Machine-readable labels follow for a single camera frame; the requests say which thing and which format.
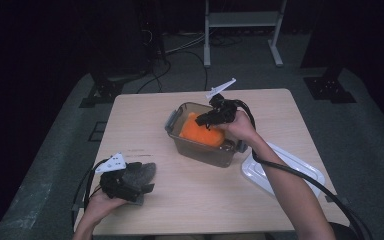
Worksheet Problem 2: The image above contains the right hand-held gripper black cable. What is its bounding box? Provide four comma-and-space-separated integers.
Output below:
228, 98, 376, 240

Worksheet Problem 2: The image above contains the person's left hand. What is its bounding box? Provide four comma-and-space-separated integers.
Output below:
84, 190, 128, 222

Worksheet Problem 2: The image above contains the white box lid grey handle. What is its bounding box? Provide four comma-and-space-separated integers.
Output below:
240, 141, 327, 198

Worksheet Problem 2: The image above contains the grey box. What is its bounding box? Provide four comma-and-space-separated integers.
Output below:
164, 101, 249, 169

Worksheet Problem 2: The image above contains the black floor cable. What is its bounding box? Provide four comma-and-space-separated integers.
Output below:
175, 49, 212, 92
135, 59, 173, 95

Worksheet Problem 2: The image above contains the person's right hand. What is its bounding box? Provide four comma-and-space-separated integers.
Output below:
217, 109, 260, 146

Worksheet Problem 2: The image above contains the black stand base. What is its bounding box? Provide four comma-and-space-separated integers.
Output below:
303, 64, 358, 105
78, 71, 125, 109

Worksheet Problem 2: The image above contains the left hand-held gripper black cable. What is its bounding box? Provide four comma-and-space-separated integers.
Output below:
71, 159, 110, 231

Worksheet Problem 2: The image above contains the white floor cable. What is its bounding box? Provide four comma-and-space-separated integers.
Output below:
164, 32, 208, 55

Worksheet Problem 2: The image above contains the hand-held gripper black cable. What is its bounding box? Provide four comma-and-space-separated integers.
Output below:
71, 159, 110, 231
228, 98, 376, 240

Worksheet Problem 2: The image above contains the grey fuzzy cloth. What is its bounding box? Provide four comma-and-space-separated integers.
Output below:
121, 162, 158, 206

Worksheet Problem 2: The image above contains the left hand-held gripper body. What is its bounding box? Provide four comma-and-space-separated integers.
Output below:
94, 152, 145, 203

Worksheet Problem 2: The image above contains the white metal stand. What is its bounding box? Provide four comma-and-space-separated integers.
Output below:
203, 0, 288, 69

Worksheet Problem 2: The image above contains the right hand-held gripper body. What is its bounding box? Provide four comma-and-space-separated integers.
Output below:
205, 77, 248, 126

